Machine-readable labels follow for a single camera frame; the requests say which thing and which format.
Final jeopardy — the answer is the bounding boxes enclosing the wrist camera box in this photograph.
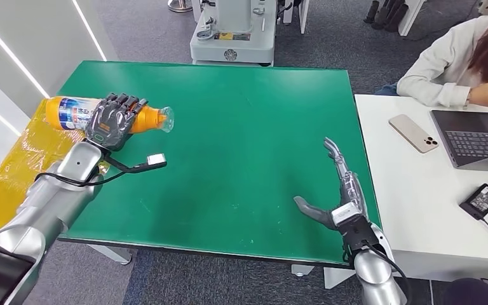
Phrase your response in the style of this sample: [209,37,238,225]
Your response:
[331,201,381,254]
[109,153,168,174]

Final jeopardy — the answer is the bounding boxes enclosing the white desk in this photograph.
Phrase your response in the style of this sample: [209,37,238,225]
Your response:
[354,93,488,287]

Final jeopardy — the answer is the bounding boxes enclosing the black round object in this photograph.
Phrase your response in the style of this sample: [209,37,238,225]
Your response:
[442,278,488,305]

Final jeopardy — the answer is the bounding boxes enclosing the white furniture panel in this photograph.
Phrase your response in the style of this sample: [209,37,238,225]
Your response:
[397,0,426,37]

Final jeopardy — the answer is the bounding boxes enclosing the small white table foot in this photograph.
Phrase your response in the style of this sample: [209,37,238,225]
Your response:
[291,264,316,278]

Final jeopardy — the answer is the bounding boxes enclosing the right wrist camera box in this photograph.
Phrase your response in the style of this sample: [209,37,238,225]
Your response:
[331,201,381,254]

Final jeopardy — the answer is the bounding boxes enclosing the white furniture legs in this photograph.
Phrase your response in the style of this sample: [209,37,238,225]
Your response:
[282,0,311,34]

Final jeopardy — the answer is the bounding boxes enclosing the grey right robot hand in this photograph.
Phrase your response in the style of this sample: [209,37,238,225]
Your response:
[293,137,369,231]

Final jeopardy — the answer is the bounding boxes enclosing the yellow taped cardboard box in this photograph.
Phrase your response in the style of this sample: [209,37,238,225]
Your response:
[0,98,114,236]

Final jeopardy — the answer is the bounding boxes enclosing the orange plastic bottle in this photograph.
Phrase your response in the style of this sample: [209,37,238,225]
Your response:
[44,95,175,135]

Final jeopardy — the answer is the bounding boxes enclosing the white table leg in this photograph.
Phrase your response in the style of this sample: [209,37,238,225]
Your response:
[323,267,357,290]
[87,244,133,266]

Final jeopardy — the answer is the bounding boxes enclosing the black power adapter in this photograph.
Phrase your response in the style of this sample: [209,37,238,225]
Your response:
[458,183,488,221]

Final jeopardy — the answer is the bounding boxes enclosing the beige smartphone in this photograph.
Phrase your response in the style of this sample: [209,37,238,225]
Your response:
[388,114,439,154]

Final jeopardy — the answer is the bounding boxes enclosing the person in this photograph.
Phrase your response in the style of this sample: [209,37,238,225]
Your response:
[374,0,488,109]

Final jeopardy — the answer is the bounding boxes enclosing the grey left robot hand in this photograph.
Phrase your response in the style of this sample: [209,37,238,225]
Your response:
[85,92,149,153]

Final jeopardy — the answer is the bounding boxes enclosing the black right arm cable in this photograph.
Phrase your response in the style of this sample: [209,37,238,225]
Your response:
[370,246,413,305]

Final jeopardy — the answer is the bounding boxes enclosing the green topped table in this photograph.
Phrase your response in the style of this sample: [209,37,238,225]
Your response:
[57,60,382,267]

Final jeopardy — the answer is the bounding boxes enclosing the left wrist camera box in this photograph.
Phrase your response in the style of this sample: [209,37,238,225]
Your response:
[109,153,168,174]

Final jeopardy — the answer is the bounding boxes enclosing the dark grey laptop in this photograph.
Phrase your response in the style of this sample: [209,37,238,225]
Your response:
[430,109,488,173]

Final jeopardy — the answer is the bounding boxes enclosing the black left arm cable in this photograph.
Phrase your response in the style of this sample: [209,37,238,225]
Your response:
[35,161,137,188]

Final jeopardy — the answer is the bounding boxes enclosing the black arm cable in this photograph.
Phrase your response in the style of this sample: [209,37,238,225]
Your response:
[370,246,413,305]
[35,161,137,188]

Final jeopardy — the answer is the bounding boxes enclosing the round metal stand base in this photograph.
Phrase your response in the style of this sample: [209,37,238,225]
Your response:
[167,0,194,13]

